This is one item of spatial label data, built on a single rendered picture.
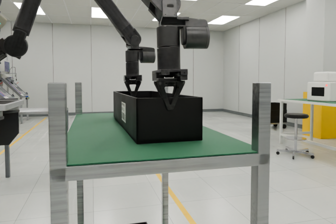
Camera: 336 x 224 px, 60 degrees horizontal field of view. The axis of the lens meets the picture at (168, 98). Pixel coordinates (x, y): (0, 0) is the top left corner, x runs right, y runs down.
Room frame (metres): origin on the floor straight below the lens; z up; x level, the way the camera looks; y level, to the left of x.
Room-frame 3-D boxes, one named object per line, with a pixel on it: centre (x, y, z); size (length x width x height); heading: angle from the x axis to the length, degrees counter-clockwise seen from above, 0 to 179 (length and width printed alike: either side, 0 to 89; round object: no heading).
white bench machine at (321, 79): (4.64, -2.52, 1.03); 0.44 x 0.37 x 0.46; 20
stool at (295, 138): (4.31, -1.90, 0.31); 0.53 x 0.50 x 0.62; 61
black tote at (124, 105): (0.99, 0.07, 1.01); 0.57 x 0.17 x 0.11; 16
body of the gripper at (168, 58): (0.72, 0.00, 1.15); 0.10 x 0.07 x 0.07; 16
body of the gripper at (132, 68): (1.26, 0.15, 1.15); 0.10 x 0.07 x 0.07; 16
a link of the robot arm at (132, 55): (1.27, 0.15, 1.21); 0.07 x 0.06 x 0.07; 113
